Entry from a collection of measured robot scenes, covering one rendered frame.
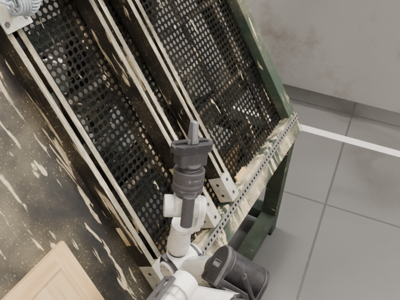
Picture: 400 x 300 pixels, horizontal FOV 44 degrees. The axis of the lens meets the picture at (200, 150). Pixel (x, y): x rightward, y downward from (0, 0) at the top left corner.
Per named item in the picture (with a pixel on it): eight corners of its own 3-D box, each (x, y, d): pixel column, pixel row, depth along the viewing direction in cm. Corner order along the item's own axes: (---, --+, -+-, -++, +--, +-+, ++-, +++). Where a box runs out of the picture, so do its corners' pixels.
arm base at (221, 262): (249, 271, 148) (274, 268, 139) (236, 312, 142) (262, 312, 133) (211, 247, 143) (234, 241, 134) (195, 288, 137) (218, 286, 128)
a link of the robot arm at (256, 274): (241, 267, 149) (269, 266, 138) (230, 296, 145) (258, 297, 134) (211, 249, 146) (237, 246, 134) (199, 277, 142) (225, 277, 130)
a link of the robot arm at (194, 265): (201, 273, 167) (239, 272, 149) (171, 294, 160) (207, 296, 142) (186, 243, 167) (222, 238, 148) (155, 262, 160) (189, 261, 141)
